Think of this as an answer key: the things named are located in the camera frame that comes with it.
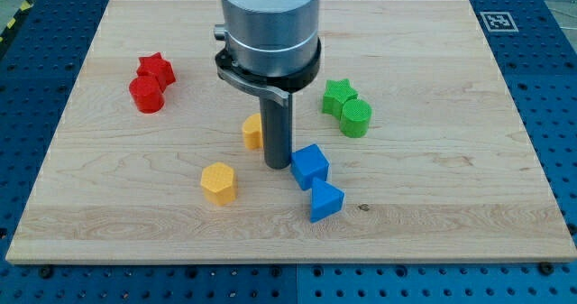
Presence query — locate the yellow heart block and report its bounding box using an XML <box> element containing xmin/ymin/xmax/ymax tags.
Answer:
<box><xmin>242</xmin><ymin>113</ymin><xmax>263</xmax><ymax>150</ymax></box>

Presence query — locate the blue cube block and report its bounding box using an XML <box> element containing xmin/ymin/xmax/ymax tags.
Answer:
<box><xmin>290</xmin><ymin>143</ymin><xmax>329</xmax><ymax>190</ymax></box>

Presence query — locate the wooden board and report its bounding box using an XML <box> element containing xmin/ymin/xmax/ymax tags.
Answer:
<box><xmin>6</xmin><ymin>0</ymin><xmax>576</xmax><ymax>265</ymax></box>

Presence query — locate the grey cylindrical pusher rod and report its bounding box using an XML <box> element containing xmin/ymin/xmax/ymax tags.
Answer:
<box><xmin>260</xmin><ymin>95</ymin><xmax>293</xmax><ymax>170</ymax></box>

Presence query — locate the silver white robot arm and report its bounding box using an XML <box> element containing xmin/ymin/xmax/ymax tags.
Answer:
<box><xmin>214</xmin><ymin>0</ymin><xmax>322</xmax><ymax>169</ymax></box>

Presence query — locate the blue triangle block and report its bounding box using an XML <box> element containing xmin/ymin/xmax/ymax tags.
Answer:
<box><xmin>310</xmin><ymin>178</ymin><xmax>345</xmax><ymax>223</ymax></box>

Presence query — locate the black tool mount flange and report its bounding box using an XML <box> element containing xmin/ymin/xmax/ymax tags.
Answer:
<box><xmin>215</xmin><ymin>40</ymin><xmax>322</xmax><ymax>106</ymax></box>

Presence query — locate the green star block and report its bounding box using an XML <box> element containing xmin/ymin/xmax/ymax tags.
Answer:
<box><xmin>321</xmin><ymin>78</ymin><xmax>358</xmax><ymax>119</ymax></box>

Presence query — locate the red star block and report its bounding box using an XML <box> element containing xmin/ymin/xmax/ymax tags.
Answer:
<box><xmin>136</xmin><ymin>52</ymin><xmax>176</xmax><ymax>92</ymax></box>

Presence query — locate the red cylinder block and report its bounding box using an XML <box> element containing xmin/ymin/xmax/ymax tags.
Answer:
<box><xmin>129</xmin><ymin>76</ymin><xmax>164</xmax><ymax>114</ymax></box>

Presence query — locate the green cylinder block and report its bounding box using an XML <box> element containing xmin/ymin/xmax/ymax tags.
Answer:
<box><xmin>339</xmin><ymin>99</ymin><xmax>372</xmax><ymax>138</ymax></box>

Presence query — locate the fiducial marker tag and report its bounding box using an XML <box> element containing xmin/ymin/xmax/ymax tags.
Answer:
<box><xmin>480</xmin><ymin>11</ymin><xmax>518</xmax><ymax>32</ymax></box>

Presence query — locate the yellow hexagon block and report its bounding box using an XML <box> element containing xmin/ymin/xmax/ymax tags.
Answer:
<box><xmin>200</xmin><ymin>162</ymin><xmax>237</xmax><ymax>206</ymax></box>

